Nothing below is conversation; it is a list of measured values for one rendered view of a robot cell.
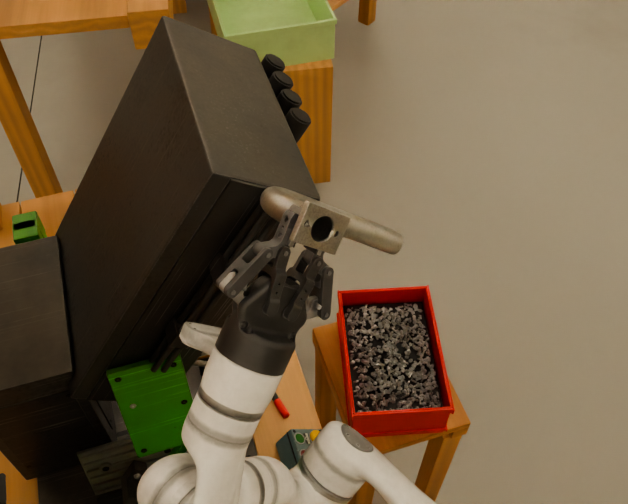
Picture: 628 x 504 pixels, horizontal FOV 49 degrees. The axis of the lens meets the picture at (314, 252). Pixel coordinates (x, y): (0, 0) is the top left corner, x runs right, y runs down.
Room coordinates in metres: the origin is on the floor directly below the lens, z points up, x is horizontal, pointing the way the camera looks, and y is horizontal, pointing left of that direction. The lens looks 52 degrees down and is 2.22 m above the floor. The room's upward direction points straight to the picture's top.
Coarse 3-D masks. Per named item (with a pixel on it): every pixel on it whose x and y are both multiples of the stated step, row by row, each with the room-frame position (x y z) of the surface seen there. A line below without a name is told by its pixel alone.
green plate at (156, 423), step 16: (112, 368) 0.52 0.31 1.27; (128, 368) 0.52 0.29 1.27; (144, 368) 0.53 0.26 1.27; (160, 368) 0.53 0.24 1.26; (176, 368) 0.54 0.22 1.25; (112, 384) 0.51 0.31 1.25; (128, 384) 0.51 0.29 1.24; (144, 384) 0.52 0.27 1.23; (160, 384) 0.52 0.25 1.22; (176, 384) 0.53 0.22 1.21; (128, 400) 0.50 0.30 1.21; (144, 400) 0.50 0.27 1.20; (160, 400) 0.51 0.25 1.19; (176, 400) 0.51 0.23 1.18; (192, 400) 0.52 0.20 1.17; (128, 416) 0.49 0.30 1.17; (144, 416) 0.49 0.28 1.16; (160, 416) 0.50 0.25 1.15; (176, 416) 0.50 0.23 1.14; (128, 432) 0.48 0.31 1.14; (144, 432) 0.48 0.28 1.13; (160, 432) 0.49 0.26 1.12; (176, 432) 0.49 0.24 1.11; (144, 448) 0.47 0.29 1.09; (160, 448) 0.47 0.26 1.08
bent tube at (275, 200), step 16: (272, 192) 0.49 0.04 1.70; (288, 192) 0.53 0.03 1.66; (272, 208) 0.47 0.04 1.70; (288, 208) 0.46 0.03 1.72; (304, 208) 0.43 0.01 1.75; (320, 208) 0.43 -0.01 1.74; (336, 208) 0.56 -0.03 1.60; (304, 224) 0.43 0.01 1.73; (320, 224) 0.44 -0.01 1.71; (336, 224) 0.43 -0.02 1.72; (352, 224) 0.55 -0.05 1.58; (368, 224) 0.56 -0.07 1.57; (304, 240) 0.41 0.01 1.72; (320, 240) 0.42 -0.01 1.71; (336, 240) 0.43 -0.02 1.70; (368, 240) 0.55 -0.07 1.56; (384, 240) 0.55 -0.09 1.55; (400, 240) 0.56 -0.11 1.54
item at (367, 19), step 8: (328, 0) 3.19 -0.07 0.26; (336, 0) 3.19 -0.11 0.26; (344, 0) 3.20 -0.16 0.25; (360, 0) 3.40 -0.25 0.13; (368, 0) 3.36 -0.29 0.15; (376, 0) 3.41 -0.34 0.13; (336, 8) 3.15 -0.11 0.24; (360, 8) 3.40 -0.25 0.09; (368, 8) 3.36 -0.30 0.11; (360, 16) 3.39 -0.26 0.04; (368, 16) 3.36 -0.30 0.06; (368, 24) 3.36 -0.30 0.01
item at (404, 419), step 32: (384, 288) 0.92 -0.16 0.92; (416, 288) 0.92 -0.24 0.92; (352, 320) 0.87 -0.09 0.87; (384, 320) 0.86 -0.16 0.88; (416, 320) 0.86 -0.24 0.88; (352, 352) 0.78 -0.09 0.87; (384, 352) 0.78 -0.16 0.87; (416, 352) 0.78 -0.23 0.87; (352, 384) 0.70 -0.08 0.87; (384, 384) 0.70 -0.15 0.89; (416, 384) 0.70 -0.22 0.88; (448, 384) 0.68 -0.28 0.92; (352, 416) 0.61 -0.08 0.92; (384, 416) 0.61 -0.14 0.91; (416, 416) 0.62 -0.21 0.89; (448, 416) 0.63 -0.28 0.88
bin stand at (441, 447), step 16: (320, 336) 0.87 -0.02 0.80; (336, 336) 0.87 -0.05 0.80; (320, 352) 0.83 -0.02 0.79; (336, 352) 0.83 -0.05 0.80; (320, 368) 0.85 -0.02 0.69; (336, 368) 0.78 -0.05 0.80; (320, 384) 0.84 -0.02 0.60; (336, 384) 0.74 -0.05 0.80; (320, 400) 0.84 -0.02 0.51; (336, 400) 0.72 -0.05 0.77; (320, 416) 0.84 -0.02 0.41; (464, 416) 0.66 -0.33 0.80; (448, 432) 0.63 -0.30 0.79; (464, 432) 0.65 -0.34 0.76; (384, 448) 0.59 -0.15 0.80; (400, 448) 0.60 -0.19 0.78; (432, 448) 0.66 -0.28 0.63; (448, 448) 0.64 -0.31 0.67; (432, 464) 0.64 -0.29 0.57; (448, 464) 0.65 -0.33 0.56; (416, 480) 0.68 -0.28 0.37; (432, 480) 0.64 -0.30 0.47; (368, 496) 0.59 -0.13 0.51; (432, 496) 0.65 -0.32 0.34
